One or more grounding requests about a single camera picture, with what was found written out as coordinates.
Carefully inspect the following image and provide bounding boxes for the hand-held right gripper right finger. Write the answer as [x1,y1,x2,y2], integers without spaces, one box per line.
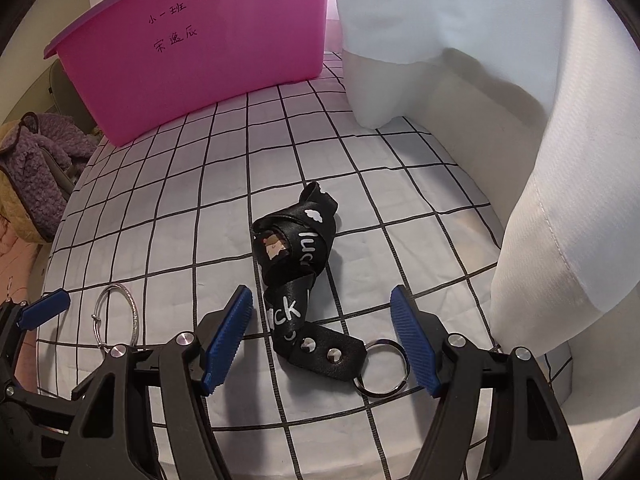
[390,285,583,480]

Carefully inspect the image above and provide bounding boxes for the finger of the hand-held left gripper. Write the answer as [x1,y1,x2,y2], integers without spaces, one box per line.
[0,288,71,356]
[0,385,76,433]

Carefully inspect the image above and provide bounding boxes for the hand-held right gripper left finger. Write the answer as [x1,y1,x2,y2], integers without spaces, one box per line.
[55,285,254,480]

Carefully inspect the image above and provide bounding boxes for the black printed strap keychain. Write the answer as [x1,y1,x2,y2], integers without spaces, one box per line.
[250,182,413,398]

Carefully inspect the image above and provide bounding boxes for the thin silver ring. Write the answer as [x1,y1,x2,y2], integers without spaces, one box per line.
[92,283,141,351]

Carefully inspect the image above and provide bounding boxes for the pink plastic bin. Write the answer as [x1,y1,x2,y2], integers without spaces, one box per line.
[44,0,335,147]

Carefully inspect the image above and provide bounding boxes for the pink blanket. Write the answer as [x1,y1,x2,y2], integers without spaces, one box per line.
[0,215,51,311]

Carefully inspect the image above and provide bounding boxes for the purple fleece jacket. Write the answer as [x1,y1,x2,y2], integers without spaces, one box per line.
[0,112,98,243]

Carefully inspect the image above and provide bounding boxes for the white checked bed sheet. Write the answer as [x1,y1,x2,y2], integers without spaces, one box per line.
[37,50,573,480]

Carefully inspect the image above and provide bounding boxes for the white curtain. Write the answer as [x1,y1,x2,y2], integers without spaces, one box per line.
[334,0,640,441]

